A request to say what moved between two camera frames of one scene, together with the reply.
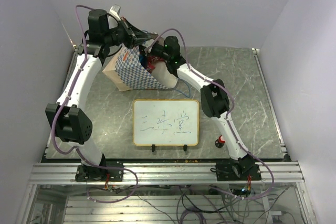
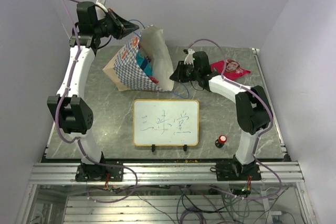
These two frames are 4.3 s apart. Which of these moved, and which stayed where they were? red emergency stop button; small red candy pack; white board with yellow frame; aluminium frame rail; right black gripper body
Moved: right black gripper body; small red candy pack
Stayed: red emergency stop button; aluminium frame rail; white board with yellow frame
